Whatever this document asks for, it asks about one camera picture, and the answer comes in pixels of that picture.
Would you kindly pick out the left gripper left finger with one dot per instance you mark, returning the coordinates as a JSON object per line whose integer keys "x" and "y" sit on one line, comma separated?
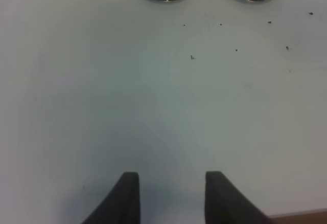
{"x": 122, "y": 205}

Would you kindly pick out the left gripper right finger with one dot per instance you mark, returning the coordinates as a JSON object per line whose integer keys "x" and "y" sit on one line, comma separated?
{"x": 224, "y": 203}

